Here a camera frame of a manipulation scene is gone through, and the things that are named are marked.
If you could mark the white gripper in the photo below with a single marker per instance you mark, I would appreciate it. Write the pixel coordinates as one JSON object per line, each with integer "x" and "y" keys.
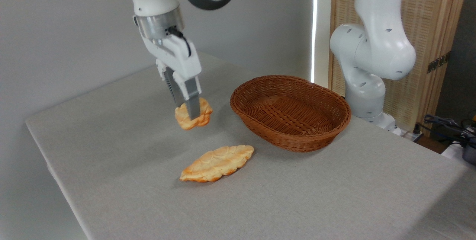
{"x": 182, "y": 59}

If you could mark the long braided bread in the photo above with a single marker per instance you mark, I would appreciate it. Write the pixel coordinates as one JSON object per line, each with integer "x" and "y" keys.
{"x": 217, "y": 162}

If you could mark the grey tablecloth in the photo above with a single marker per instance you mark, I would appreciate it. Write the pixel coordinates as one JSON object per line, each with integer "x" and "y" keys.
{"x": 297, "y": 195}

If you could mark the metal screen hinge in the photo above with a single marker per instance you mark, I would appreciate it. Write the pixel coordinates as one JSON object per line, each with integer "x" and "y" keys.
{"x": 438, "y": 62}

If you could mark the small round bread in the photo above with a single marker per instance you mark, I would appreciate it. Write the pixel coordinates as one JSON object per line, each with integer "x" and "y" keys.
{"x": 184, "y": 119}

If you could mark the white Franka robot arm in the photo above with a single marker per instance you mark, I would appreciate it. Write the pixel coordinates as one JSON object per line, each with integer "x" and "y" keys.
{"x": 375, "y": 46}

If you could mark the brown oval wicker basket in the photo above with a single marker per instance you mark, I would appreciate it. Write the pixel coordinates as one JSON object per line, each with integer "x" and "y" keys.
{"x": 290, "y": 115}

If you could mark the black power plug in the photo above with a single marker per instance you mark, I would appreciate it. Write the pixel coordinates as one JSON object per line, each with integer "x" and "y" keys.
{"x": 417, "y": 128}

